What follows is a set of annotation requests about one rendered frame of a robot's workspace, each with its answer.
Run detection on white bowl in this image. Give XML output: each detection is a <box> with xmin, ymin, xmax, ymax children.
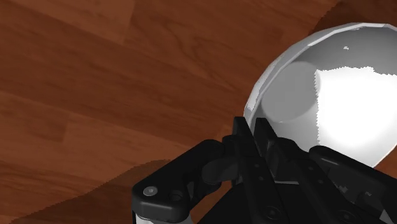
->
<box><xmin>243</xmin><ymin>22</ymin><xmax>397</xmax><ymax>169</ymax></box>

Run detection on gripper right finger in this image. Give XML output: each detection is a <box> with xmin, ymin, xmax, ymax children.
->
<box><xmin>254</xmin><ymin>117</ymin><xmax>397</xmax><ymax>224</ymax></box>

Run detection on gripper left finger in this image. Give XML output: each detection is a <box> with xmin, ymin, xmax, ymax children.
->
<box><xmin>131</xmin><ymin>116</ymin><xmax>290</xmax><ymax>224</ymax></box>

